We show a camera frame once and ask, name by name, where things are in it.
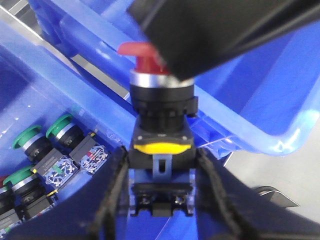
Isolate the red button in source bin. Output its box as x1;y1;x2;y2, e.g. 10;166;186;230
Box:
0;175;21;235

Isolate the blue plastic source bin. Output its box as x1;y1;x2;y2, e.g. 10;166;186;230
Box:
0;19;141;240

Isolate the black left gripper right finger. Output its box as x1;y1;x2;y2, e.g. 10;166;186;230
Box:
195;148;320;240

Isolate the green push button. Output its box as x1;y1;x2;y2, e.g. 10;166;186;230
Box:
3;164;55;221
12;125;79;190

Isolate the red mushroom push button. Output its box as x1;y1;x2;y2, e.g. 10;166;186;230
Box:
118;42;198;217

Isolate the blue plastic target bin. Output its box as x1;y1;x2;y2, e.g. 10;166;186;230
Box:
30;0;320;157

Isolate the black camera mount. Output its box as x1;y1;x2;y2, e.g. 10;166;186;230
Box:
253;185;300;208

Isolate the steel rack centre divider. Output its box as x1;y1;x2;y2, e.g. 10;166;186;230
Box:
0;4;131;101

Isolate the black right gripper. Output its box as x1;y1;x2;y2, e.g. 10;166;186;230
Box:
127;0;320;80

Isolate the green push button switch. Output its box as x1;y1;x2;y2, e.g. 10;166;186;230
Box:
46;113;110;175

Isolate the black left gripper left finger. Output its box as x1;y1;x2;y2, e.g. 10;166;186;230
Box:
7;146;129;240

